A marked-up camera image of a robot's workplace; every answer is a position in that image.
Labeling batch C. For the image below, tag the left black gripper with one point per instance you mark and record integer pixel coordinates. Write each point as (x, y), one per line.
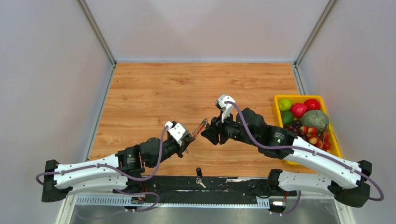
(185, 143)

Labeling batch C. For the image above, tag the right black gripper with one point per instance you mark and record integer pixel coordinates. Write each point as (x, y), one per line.
(215, 128)

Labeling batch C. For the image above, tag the red handled metal key organizer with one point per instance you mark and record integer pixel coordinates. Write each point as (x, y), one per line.
(200, 128)

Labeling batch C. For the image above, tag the key with black tag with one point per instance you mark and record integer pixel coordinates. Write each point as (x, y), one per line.
(199, 178)

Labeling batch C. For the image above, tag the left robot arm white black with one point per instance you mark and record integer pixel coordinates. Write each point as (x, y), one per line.
(124, 170)

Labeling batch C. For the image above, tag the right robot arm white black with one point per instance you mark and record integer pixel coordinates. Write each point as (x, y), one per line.
(344, 180)

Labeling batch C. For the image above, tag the light green apple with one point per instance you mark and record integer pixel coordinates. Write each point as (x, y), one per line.
(285, 104)

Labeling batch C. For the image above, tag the dark green lime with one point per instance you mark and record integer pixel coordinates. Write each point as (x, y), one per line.
(287, 118)

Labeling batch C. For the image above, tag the purple grape bunch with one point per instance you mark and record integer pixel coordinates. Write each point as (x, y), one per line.
(297, 128)

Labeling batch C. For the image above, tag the red apple left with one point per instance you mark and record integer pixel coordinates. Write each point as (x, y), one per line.
(298, 109)

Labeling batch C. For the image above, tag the red apple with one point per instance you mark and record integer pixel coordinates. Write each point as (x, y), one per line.
(312, 104)
(298, 109)

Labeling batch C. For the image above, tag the yellow plastic fruit bin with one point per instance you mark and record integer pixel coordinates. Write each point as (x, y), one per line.
(300, 99)

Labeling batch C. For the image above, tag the red apple right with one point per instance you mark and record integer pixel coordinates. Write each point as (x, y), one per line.
(312, 104)

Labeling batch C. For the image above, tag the green netted melon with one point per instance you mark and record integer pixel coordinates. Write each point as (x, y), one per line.
(316, 118)

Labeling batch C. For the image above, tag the small red peaches cluster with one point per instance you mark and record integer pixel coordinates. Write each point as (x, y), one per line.
(318, 139)

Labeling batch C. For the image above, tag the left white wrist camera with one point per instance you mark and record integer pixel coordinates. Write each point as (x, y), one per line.
(177, 131)

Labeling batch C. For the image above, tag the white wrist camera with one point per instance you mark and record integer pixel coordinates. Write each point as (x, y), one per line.
(177, 131)
(224, 106)

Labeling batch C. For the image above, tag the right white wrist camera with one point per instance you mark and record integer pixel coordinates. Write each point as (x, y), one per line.
(224, 106)

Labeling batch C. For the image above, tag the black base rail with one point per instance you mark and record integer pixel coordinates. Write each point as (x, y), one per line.
(218, 189)

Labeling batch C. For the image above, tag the slotted white cable duct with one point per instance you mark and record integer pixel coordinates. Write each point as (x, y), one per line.
(129, 201)

